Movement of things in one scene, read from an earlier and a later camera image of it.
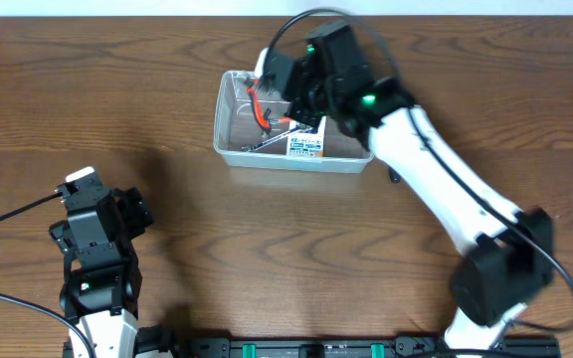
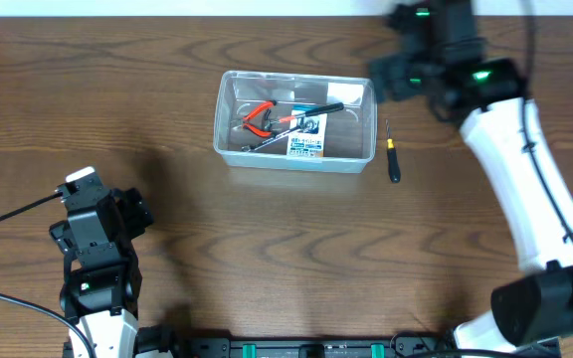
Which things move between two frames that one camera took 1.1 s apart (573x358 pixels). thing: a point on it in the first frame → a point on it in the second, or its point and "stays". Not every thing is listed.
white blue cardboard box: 308,143 stays
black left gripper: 133,212 stays
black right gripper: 296,109 → 396,65
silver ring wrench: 256,146 stays
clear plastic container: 253,131 stays
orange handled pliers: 266,126 → 253,128
